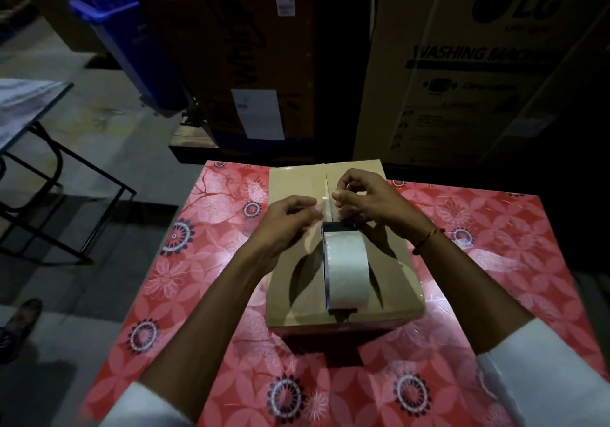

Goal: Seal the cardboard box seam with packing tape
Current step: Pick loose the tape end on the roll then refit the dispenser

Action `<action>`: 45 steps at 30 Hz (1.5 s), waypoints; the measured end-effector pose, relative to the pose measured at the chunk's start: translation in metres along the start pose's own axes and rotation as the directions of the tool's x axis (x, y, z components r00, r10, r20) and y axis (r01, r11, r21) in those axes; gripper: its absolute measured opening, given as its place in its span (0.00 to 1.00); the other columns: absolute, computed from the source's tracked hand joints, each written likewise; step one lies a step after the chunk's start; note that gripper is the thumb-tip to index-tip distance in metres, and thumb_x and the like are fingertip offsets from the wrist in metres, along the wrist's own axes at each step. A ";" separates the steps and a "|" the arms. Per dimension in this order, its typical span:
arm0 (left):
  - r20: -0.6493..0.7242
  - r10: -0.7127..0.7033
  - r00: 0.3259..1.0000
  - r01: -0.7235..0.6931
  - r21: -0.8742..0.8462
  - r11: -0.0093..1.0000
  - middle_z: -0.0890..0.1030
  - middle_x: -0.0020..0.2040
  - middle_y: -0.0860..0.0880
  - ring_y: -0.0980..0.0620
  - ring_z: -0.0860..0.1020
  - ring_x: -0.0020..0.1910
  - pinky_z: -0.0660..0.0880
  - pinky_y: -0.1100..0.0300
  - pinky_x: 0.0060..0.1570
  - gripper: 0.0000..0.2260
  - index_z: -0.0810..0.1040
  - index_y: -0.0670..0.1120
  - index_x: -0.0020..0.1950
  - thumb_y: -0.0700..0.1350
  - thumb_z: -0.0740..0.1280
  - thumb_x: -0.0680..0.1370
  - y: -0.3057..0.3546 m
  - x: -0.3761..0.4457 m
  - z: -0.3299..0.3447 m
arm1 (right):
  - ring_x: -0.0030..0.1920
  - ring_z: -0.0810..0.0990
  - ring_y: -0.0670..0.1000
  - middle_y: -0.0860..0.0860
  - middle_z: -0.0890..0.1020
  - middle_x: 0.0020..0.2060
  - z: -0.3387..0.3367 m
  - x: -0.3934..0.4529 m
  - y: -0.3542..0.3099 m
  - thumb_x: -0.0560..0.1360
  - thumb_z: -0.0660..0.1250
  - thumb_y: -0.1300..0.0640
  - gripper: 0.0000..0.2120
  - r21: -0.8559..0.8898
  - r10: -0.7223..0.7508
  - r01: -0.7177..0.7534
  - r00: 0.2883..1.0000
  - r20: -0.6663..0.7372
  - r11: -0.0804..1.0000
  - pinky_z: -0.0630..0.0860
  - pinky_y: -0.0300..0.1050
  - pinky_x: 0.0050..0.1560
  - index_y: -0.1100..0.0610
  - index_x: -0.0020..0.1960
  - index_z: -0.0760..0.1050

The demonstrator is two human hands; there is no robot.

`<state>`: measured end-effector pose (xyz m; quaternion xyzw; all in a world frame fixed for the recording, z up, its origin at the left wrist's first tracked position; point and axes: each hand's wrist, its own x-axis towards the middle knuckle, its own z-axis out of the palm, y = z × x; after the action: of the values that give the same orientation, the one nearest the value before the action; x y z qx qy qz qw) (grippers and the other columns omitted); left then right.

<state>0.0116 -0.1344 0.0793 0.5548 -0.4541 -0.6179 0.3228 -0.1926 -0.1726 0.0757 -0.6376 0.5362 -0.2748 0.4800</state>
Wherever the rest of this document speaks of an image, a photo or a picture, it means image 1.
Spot person's right hand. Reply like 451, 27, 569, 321
331, 168, 437, 251

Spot person's left hand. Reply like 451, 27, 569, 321
245, 195, 325, 275

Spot blue tape dispenser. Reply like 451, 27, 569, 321
320, 220, 370, 323

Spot brown cardboard box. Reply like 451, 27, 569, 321
266, 158, 426, 339

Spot person's right forearm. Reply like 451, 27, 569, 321
414, 231, 534, 356

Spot person's left forearm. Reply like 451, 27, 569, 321
138, 250, 282, 413

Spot red floral table cover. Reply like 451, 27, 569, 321
78, 159, 610, 427

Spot large printed appliance carton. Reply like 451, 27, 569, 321
353, 0, 610, 168

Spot large dark brown carton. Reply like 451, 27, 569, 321
119, 0, 377, 154

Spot white shirt sleeve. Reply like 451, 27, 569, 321
476, 316, 610, 427
100, 381, 191, 427

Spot blue plastic trash bin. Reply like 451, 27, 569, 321
62, 0, 184, 117

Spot gold bracelet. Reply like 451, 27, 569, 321
412, 227, 447, 256

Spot black metal frame table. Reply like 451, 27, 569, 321
0, 78, 138, 265

